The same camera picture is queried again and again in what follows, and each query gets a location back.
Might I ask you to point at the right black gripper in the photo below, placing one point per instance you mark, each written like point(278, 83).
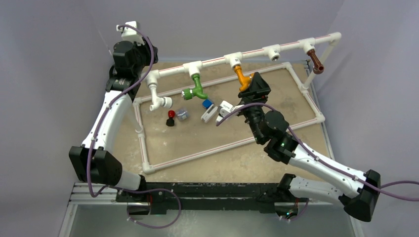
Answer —
point(257, 87)

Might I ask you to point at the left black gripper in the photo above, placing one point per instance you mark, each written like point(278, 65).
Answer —
point(146, 49)

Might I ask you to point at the orange plastic faucet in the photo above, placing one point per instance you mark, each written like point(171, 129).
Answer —
point(243, 80)

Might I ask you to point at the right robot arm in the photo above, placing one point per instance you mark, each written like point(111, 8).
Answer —
point(356, 190)

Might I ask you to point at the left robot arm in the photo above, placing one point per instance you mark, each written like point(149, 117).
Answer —
point(93, 160)

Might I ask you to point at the white plastic faucet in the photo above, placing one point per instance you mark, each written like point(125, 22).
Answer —
point(157, 102)

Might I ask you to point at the white plastic clip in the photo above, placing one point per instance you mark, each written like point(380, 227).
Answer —
point(209, 113)

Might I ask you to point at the blue small block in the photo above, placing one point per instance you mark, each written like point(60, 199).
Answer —
point(207, 103)

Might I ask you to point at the brown plastic faucet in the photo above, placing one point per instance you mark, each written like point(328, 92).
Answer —
point(318, 67)

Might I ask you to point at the green plastic faucet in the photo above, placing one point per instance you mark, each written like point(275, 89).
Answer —
point(197, 91)

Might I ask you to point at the red and black knob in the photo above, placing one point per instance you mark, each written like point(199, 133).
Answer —
point(170, 121)

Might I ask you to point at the clear plastic small box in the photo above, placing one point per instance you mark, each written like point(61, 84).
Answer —
point(182, 114)

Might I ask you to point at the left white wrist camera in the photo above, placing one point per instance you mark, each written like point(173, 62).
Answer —
point(131, 35)

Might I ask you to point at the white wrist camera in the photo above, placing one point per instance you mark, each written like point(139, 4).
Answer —
point(226, 111)
point(131, 35)

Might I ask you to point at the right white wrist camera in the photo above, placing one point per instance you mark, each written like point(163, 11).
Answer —
point(226, 111)

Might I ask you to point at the white PVC pipe frame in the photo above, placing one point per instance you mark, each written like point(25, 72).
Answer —
point(162, 147)

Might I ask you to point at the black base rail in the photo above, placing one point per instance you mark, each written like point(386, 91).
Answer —
point(164, 196)

